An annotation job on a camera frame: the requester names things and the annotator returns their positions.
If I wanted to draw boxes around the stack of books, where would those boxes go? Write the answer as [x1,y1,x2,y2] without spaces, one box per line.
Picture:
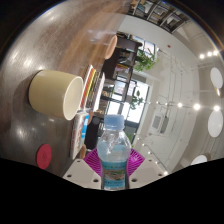
[79,64,106,113]

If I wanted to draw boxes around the small ceiling spotlights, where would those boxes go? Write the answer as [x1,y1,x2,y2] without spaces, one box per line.
[146,49,223,113]

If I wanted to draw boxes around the low dark shelf unit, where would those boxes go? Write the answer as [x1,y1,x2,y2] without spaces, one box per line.
[84,31,144,148]

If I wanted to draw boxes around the flat round red coaster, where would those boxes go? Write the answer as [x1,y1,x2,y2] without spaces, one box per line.
[35,143,53,170]

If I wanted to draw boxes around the tall dark bookshelf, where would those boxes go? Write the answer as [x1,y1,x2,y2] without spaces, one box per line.
[128,0,191,33]

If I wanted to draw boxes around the round white ceiling lamps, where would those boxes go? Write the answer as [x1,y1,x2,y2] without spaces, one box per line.
[189,66,224,166]

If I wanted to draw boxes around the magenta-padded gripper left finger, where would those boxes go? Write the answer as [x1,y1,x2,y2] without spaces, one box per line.
[62,148,103,190]

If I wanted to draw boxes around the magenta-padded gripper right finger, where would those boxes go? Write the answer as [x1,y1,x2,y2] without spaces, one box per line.
[126,148,169,190]

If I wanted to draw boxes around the cream ceramic mug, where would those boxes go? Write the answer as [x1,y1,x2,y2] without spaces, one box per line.
[27,69,85,121]

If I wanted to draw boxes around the potted green plants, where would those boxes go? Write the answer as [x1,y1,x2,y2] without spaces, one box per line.
[124,46,159,111]

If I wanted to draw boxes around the clear blue-capped water bottle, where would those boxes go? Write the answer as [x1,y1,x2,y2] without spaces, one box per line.
[96,114,132,191]

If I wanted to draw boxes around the orange chairs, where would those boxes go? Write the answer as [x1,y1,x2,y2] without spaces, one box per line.
[79,34,118,160]

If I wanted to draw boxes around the ceiling air conditioner unit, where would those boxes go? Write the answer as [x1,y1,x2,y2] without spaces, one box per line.
[151,111,170,134]

